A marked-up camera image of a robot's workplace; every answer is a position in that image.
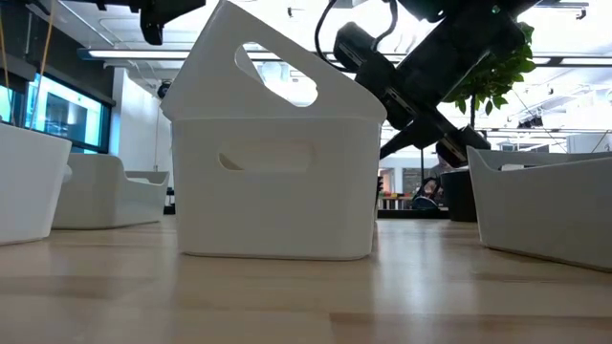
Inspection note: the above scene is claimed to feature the black plant pot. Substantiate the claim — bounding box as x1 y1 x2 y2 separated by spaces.
439 167 479 224

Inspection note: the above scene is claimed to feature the black track light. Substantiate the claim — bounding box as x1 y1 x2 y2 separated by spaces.
517 114 545 130

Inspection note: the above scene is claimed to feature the black cable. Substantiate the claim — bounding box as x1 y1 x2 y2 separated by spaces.
372 0 401 52
314 0 353 74

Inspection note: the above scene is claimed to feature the grey plastic basket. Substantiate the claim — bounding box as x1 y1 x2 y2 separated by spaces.
51 152 171 231
466 145 612 274

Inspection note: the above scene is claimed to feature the yellow cable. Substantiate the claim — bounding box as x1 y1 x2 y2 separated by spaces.
28 0 56 130

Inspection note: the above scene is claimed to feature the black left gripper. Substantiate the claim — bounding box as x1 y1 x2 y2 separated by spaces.
138 0 208 47

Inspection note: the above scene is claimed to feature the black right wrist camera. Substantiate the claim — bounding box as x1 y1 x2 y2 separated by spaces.
333 21 384 80

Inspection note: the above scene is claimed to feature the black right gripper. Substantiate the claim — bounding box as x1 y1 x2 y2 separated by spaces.
367 16 527 168

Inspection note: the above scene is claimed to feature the person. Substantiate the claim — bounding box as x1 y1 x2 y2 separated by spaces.
411 176 444 211

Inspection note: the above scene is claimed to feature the white plastic basket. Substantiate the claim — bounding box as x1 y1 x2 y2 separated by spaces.
159 0 388 123
170 116 384 263
0 122 74 247

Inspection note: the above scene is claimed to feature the green leafy plant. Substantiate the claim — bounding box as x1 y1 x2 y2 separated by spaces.
442 21 537 130

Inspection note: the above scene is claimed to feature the dark framed window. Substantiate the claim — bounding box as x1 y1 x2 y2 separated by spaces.
0 50 117 155

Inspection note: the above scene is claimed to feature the black metal rig frame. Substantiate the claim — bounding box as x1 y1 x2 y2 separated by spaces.
162 186 451 221

